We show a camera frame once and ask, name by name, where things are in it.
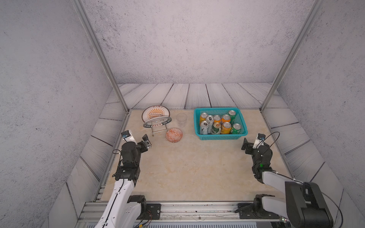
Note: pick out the left aluminium frame post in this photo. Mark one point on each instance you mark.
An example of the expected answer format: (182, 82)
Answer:
(98, 50)

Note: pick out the clear plastic cup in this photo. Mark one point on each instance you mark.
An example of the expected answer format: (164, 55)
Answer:
(181, 119)

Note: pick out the aluminium frame post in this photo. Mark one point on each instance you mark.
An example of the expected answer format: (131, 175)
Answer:
(98, 50)
(313, 13)

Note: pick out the green rimmed white plate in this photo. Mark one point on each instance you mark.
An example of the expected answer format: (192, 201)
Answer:
(157, 122)

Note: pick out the metal wire plate stand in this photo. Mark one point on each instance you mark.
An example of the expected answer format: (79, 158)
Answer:
(158, 128)

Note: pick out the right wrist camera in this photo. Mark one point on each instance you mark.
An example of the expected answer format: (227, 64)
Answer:
(259, 140)

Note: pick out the orange Fanta can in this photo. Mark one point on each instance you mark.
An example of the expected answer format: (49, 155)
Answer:
(217, 119)

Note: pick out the red patterned bowl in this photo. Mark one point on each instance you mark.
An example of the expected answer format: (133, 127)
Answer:
(174, 135)

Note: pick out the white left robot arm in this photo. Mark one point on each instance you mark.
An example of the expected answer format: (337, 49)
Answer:
(119, 196)

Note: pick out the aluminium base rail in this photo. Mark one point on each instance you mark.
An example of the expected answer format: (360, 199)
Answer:
(179, 214)

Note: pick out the green soda can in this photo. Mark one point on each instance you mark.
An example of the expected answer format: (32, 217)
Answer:
(236, 129)

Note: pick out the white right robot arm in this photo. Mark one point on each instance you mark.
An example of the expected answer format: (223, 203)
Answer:
(304, 204)

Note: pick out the orange can silver top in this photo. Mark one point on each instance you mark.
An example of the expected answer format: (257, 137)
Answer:
(226, 118)

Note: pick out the green can at back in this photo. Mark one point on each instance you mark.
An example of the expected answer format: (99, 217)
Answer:
(232, 115)

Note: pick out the right aluminium frame post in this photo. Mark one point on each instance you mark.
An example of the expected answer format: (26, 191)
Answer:
(313, 13)

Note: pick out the silver white drink can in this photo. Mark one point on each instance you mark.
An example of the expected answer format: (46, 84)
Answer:
(204, 127)

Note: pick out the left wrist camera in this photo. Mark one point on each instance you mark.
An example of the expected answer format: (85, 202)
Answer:
(127, 136)

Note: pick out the teal plastic basket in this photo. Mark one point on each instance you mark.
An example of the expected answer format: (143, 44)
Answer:
(219, 111)

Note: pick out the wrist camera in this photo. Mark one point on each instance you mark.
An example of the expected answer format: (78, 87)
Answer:
(259, 140)
(127, 136)

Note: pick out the orange sunburst plate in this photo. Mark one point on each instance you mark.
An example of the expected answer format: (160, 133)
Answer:
(155, 111)

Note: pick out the orange Schweppes can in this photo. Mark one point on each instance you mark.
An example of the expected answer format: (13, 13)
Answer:
(226, 128)

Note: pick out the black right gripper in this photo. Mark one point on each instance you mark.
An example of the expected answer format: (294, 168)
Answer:
(250, 147)

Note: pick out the orange yellow can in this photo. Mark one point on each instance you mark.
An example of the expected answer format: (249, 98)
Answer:
(203, 116)

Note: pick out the green white gold-top can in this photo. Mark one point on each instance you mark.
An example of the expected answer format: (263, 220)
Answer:
(216, 129)

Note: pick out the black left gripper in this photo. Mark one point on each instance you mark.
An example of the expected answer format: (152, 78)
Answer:
(144, 148)

